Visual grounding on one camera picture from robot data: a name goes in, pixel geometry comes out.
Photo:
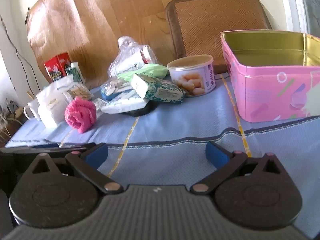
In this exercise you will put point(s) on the beige patterned snack pack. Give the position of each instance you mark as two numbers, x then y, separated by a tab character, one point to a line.
78	91

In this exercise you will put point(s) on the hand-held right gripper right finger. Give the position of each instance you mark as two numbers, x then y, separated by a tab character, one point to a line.
217	156

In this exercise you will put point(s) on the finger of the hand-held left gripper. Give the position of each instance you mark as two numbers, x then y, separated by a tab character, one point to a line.
30	151

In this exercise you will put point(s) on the pink tin box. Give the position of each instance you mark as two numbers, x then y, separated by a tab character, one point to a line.
270	92

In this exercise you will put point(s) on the black round dish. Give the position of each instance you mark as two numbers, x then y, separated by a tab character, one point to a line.
142	111

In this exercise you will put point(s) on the blue table cloth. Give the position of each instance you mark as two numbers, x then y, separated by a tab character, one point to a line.
175	130

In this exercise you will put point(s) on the plush toy with brown hair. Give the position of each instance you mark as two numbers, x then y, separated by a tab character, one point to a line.
192	77

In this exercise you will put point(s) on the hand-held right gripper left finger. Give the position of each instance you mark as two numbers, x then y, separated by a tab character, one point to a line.
96	156

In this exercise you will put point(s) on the wooden board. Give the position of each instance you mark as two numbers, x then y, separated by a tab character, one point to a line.
100	22

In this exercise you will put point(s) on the white paper tissue pack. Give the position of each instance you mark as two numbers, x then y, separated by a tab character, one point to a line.
51	105

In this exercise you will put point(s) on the small white sachet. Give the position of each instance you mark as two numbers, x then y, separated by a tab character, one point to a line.
100	103

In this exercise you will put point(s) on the pale green soft pack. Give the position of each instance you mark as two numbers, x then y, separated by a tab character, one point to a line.
147	70

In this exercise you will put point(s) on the white mug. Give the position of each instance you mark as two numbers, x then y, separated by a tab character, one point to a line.
31	110

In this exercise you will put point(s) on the blue pack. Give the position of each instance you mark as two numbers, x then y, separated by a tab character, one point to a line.
113	90

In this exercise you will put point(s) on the white window frame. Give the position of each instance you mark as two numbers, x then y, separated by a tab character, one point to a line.
291	5

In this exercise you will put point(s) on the pink fluffy cloth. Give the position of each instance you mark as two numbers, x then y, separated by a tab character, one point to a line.
80	115

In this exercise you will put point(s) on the clear plastic bag of packets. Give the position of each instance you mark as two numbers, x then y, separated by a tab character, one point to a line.
130	57

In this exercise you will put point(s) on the red carton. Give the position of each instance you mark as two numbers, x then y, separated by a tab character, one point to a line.
56	66

